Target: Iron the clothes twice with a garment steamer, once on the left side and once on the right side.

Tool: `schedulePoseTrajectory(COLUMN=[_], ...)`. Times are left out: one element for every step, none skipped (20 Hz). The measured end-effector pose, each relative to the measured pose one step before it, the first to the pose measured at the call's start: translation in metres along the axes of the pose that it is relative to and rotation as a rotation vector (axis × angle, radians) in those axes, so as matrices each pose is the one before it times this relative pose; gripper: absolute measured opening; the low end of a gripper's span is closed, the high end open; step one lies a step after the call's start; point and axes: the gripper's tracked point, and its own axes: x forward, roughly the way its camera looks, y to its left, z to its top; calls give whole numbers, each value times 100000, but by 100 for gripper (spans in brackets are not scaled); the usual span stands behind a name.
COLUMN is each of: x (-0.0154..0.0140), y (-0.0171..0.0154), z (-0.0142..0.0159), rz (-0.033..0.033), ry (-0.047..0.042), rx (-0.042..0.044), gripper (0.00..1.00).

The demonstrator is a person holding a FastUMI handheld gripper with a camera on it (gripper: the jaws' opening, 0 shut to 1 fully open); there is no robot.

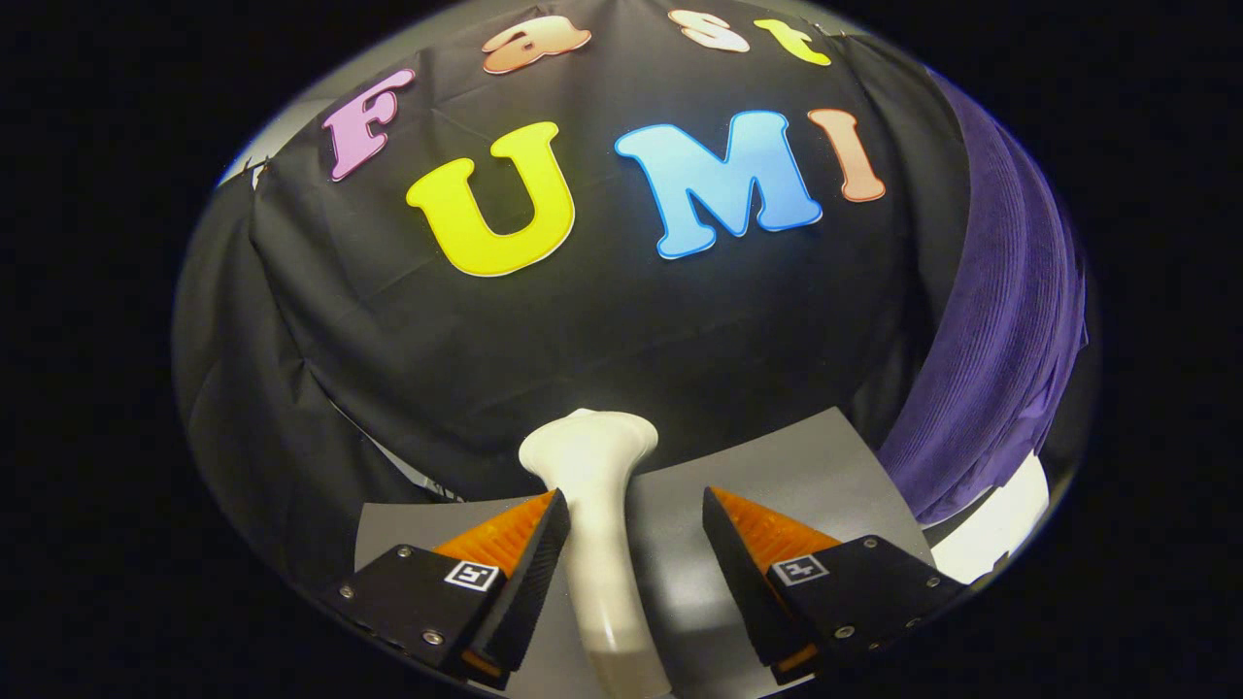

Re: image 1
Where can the grey cabinet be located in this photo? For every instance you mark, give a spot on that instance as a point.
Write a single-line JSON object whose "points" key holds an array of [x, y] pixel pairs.
{"points": [[680, 582]]}

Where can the white shirt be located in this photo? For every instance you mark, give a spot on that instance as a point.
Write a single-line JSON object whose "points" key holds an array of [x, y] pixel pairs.
{"points": [[1000, 515]]}

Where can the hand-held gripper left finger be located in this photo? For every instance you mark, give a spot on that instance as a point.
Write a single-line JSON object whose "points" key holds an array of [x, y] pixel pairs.
{"points": [[534, 582]]}

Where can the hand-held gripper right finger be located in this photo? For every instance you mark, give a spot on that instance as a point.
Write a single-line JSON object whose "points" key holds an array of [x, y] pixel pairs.
{"points": [[738, 573]]}

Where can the white garment steamer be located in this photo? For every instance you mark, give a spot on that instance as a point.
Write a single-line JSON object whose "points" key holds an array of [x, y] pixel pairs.
{"points": [[592, 544]]}

